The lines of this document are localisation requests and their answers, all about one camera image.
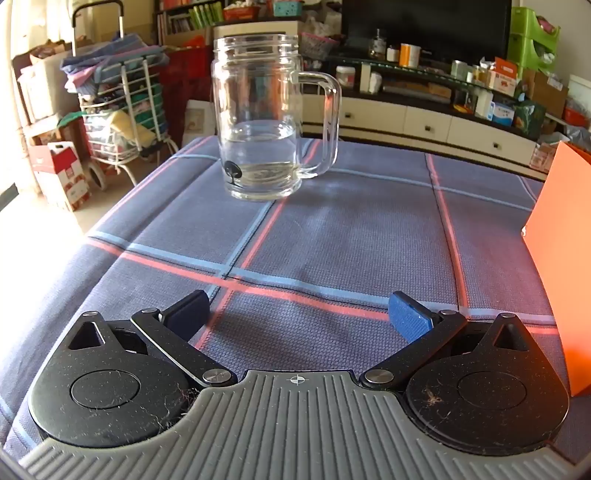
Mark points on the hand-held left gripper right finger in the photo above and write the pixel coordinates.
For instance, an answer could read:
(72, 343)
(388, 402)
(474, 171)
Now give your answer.
(411, 316)

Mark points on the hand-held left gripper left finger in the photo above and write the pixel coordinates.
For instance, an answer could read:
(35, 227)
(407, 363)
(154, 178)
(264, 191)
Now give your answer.
(187, 314)

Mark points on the blue checked tablecloth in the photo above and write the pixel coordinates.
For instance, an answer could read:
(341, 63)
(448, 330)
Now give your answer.
(346, 240)

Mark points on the red and white cardboard box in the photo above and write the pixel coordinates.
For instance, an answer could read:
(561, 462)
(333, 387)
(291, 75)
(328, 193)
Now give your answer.
(60, 175)

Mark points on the cream television cabinet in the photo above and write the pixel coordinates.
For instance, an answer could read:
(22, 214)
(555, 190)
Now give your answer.
(425, 124)

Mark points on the white framed board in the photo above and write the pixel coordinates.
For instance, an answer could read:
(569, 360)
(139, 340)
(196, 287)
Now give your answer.
(198, 122)

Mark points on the blue and white box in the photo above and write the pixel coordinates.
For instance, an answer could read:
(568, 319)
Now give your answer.
(503, 113)

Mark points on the green printed packet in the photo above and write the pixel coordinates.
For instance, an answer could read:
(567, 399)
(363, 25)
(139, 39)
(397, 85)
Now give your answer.
(528, 120)

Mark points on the red plastic crate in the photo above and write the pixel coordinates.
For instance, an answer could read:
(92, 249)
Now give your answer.
(184, 69)

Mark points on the white lidded plastic container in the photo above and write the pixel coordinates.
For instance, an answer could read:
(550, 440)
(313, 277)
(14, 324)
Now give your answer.
(345, 77)

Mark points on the red and white medicine box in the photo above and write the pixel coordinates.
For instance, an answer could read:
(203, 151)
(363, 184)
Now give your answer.
(504, 78)

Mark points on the orange and white canister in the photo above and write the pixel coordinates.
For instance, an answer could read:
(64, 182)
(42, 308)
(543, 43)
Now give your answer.
(409, 55)

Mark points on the open brown cardboard box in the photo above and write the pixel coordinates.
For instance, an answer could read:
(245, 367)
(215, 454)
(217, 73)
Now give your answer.
(549, 94)

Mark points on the small white jar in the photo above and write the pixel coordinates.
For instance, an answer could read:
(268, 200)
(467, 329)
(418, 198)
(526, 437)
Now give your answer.
(393, 54)

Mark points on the large brown cardboard box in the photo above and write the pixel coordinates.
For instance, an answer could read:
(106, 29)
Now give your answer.
(41, 87)

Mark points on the glass jar with dark lid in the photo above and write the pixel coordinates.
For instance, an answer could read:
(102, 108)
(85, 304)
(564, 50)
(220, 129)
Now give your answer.
(377, 46)

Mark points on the pink plastic basket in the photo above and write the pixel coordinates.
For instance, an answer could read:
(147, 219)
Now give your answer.
(318, 46)

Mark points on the green plastic stacking bins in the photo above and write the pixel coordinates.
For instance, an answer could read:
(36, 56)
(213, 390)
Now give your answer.
(521, 46)

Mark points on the black television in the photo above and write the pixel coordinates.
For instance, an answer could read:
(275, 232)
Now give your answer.
(425, 23)

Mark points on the teal plastic basket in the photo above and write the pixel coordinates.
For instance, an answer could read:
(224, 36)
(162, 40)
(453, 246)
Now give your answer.
(288, 8)

